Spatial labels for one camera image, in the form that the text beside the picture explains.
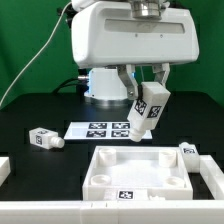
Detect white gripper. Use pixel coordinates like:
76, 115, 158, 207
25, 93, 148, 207
71, 1, 199, 100

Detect white square tabletop part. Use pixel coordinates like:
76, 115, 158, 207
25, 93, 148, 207
82, 146, 193, 201

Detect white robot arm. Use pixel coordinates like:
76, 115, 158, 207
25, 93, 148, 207
71, 0, 199, 105

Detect white obstacle fence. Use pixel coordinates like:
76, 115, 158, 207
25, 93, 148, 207
0, 155, 224, 224

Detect black cable on table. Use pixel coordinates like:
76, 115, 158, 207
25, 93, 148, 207
52, 77, 89, 94

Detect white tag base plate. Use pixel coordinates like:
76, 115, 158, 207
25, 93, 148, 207
63, 121, 153, 141

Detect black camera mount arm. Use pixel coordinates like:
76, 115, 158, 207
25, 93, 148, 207
57, 6, 76, 27

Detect white cable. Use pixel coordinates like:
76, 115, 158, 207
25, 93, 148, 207
0, 0, 77, 108

